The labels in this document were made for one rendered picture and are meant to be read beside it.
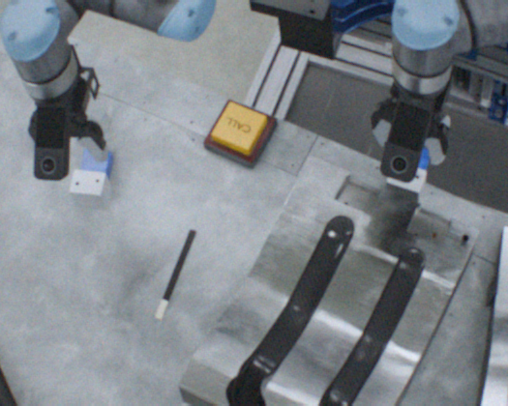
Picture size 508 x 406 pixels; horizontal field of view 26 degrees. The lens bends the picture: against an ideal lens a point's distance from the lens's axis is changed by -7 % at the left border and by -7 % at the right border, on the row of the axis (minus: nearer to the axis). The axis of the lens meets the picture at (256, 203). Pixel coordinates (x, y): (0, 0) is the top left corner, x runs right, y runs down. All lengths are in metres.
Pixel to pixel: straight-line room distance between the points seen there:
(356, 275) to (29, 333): 0.48
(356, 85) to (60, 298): 0.98
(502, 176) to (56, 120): 1.16
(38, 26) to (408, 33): 0.42
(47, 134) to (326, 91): 1.07
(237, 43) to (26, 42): 1.47
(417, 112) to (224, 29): 1.40
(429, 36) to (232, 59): 1.49
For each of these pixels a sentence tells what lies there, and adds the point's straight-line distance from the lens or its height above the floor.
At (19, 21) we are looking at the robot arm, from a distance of 1.31.
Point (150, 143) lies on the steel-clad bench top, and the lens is 1.73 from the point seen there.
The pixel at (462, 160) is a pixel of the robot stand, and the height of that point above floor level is 0.21.
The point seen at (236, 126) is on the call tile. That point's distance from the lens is 1.69.
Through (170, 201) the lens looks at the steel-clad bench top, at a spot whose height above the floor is 0.80.
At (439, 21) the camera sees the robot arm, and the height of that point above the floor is 1.28.
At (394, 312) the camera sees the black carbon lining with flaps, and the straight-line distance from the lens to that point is 1.53.
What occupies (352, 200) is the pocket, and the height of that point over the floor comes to 0.86.
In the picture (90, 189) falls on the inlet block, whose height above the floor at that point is 0.85.
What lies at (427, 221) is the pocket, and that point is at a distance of 1.59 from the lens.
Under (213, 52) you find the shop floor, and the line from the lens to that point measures 2.72.
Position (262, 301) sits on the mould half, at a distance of 1.53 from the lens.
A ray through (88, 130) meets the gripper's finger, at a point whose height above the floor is 1.03.
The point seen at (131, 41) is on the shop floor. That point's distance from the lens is 2.78.
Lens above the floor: 2.34
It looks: 67 degrees down
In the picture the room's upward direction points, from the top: 12 degrees counter-clockwise
